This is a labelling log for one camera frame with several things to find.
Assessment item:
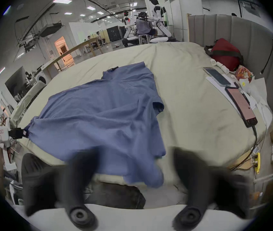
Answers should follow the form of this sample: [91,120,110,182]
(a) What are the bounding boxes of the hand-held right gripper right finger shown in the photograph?
[172,148,251,229]

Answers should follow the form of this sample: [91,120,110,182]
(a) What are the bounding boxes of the blue shirt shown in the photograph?
[24,62,167,188]

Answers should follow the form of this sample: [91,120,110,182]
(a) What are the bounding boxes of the colourful snack bag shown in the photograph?
[234,65,254,84]

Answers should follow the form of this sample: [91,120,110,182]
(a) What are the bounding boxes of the phone with pink screen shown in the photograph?
[224,86,258,128]

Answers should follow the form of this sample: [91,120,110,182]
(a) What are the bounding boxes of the white paper sheets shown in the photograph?
[205,76,273,130]

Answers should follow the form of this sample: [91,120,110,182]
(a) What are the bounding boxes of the white washing machine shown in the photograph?
[33,74,48,85]

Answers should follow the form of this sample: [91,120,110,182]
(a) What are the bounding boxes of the grey padded headboard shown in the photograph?
[187,13,273,117]

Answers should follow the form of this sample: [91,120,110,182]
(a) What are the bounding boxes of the black cabinet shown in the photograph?
[106,26,124,42]

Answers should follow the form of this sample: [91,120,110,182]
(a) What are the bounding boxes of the white robot with red mark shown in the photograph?
[121,11,137,47]

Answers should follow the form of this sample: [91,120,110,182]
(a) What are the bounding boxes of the tall white humanoid robot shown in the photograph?
[148,0,173,43]

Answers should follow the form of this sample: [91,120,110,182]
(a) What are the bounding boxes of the person's left hand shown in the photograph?
[0,143,13,157]

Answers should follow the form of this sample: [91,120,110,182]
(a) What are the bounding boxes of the bed with beige sheet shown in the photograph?
[11,41,273,189]

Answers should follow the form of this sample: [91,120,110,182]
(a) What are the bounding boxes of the black phone cable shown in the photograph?
[230,125,261,170]

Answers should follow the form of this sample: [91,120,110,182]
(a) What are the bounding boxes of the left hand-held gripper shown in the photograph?
[0,125,29,150]

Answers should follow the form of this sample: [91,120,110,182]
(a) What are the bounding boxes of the yellow power strip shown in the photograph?
[254,152,261,174]

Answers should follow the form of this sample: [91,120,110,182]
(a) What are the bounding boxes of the black cable with plug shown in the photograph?
[259,35,273,75]

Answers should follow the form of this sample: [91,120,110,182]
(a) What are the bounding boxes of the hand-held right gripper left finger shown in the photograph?
[24,149,99,229]

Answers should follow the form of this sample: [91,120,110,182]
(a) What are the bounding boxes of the phone with dark screen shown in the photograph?
[203,67,232,87]

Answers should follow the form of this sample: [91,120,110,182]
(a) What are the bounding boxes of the red bag with black straps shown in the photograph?
[204,38,244,72]

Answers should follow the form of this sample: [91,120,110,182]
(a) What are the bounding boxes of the long wooden table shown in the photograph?
[36,37,104,79]

